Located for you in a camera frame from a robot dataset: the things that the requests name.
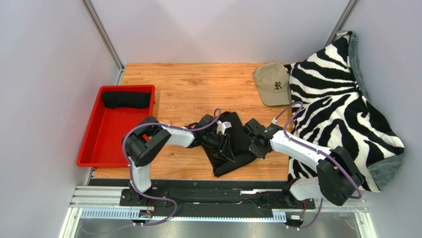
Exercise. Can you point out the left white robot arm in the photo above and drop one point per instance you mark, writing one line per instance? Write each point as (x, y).
(142, 144)

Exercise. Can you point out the black printed t-shirt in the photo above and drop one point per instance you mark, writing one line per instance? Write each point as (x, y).
(239, 142)

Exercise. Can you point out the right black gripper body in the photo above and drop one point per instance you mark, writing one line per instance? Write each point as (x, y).
(256, 144)

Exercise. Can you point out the zebra print blanket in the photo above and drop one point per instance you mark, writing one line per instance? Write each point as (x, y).
(333, 108)

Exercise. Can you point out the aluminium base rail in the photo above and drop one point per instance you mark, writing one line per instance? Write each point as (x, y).
(95, 211)

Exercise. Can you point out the red plastic tray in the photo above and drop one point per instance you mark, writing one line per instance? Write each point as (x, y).
(101, 144)

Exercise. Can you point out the beige baseball cap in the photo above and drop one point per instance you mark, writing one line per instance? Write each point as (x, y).
(272, 81)

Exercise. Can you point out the rolled black t-shirt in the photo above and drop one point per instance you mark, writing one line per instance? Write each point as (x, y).
(137, 100)

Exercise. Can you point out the left aluminium frame post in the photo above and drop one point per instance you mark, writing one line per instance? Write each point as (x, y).
(96, 20)

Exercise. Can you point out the right aluminium frame post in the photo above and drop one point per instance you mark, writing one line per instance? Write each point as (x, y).
(342, 20)

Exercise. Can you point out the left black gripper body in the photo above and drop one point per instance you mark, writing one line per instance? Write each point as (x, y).
(216, 143)

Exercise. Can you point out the aluminium frame post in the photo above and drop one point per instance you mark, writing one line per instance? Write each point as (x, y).
(342, 20)
(96, 20)

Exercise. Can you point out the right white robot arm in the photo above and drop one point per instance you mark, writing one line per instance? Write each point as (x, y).
(337, 176)

